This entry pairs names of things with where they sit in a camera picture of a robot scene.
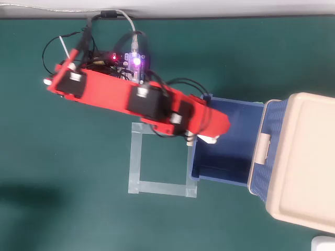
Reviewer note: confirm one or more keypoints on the white box corner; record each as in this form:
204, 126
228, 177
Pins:
323, 244

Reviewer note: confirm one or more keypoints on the black controller board base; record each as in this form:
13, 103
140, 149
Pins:
136, 65

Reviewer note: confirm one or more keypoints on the mint green tab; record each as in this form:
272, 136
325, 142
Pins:
259, 102

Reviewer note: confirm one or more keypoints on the red robot arm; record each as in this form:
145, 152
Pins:
104, 90

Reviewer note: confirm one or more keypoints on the beige drawer cabinet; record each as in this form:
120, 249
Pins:
308, 157

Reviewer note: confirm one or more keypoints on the translucent tape strip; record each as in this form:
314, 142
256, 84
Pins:
162, 187
134, 159
189, 187
138, 128

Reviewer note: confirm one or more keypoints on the white cube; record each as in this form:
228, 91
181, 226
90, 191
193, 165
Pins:
209, 139

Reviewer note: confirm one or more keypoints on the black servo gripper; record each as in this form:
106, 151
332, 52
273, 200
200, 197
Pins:
181, 115

